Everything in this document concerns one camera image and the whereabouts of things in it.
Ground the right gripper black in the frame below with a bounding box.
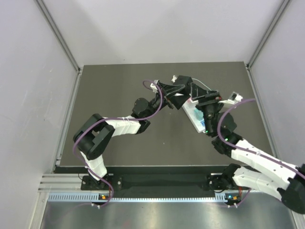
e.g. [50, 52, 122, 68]
[192, 83, 225, 136]

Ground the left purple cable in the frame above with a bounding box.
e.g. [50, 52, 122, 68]
[72, 79, 163, 206]

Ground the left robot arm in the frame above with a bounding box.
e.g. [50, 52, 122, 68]
[72, 78, 193, 189]

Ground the aluminium front rail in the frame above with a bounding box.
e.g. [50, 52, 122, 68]
[38, 174, 82, 192]

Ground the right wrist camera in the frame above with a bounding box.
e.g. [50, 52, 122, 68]
[219, 92, 243, 105]

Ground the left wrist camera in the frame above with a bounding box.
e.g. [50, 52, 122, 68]
[150, 80, 160, 94]

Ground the left aluminium frame post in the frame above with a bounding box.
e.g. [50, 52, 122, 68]
[34, 0, 81, 73]

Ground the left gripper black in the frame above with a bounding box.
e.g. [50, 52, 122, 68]
[144, 82, 191, 119]

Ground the black cube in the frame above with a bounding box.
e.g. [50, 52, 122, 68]
[174, 75, 193, 95]

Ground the aluminium frame post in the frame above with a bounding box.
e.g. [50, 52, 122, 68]
[245, 0, 292, 70]
[34, 0, 81, 73]

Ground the teal charger plug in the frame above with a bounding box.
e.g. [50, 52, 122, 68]
[194, 109, 203, 121]

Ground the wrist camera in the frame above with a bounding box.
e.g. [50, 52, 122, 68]
[150, 80, 160, 94]
[219, 92, 243, 105]

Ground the right aluminium frame post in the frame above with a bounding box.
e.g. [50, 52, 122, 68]
[245, 0, 292, 70]

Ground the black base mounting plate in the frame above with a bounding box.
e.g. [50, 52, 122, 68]
[81, 166, 238, 198]

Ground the white power strip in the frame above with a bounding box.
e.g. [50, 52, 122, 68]
[182, 98, 206, 133]

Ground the slotted cable duct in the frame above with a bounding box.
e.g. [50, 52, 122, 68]
[48, 192, 241, 203]

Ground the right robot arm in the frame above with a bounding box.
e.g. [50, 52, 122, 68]
[190, 83, 305, 214]

